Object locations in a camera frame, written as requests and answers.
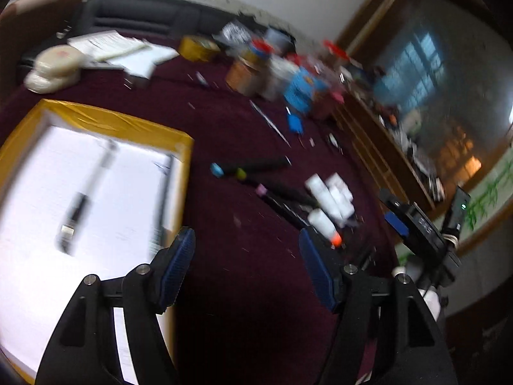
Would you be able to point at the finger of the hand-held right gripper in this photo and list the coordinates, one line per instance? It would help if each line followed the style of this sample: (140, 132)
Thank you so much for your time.
(388, 197)
(396, 224)

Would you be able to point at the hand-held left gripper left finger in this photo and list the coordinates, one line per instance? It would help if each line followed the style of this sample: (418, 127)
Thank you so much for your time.
(180, 264)

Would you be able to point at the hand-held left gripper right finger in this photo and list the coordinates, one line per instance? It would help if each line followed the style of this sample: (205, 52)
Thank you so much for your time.
(316, 264)

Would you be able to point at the white bottle with orange cap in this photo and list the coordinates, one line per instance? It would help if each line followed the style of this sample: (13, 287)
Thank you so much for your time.
(326, 228)

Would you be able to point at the small white bottle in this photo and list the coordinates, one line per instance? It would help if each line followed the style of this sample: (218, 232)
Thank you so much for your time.
(318, 188)
(340, 188)
(342, 210)

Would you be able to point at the white box with yellow tape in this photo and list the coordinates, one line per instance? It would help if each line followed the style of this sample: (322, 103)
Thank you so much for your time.
(120, 192)

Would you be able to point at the black marker with blue cap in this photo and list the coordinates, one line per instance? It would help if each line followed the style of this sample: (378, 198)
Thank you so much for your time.
(260, 165)

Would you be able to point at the person's right hand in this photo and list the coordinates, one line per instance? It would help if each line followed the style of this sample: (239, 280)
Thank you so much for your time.
(433, 300)

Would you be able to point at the wooden cabinet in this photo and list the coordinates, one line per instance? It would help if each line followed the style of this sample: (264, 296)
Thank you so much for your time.
(380, 148)

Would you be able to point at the thin black pen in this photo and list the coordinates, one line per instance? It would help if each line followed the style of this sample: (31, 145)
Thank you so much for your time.
(166, 192)

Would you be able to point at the pink small container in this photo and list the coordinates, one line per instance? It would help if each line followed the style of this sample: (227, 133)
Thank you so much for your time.
(337, 97)

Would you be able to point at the small blue clip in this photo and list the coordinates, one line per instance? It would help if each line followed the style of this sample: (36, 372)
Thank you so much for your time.
(294, 124)

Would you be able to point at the blue carton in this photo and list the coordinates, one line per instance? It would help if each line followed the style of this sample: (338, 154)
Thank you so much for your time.
(302, 90)

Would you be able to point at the long silver pen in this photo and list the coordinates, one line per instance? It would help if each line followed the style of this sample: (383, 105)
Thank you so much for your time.
(270, 124)

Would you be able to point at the silver can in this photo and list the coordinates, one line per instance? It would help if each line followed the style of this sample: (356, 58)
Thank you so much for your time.
(276, 80)

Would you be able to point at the small metal box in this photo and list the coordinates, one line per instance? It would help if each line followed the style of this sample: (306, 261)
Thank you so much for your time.
(138, 81)

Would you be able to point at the orange can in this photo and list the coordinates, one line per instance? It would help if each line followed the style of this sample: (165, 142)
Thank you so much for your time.
(240, 78)

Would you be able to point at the jar with red lid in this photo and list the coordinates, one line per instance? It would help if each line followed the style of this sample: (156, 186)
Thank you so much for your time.
(260, 52)

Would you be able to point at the yellow tape roll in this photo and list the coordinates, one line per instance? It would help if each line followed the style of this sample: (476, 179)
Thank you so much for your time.
(196, 48)

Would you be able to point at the stack of white papers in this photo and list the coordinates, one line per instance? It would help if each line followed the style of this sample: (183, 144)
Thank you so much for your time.
(120, 50)

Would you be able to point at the black sofa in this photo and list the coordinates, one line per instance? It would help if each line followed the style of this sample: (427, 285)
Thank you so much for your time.
(140, 12)

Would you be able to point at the brown chair back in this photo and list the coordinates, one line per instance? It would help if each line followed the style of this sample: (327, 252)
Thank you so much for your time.
(36, 12)

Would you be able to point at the bamboo print wall border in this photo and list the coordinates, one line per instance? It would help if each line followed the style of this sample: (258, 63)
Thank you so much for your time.
(489, 196)

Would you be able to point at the glass panel with wooden frame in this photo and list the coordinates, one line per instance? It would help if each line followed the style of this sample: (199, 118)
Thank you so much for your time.
(433, 80)

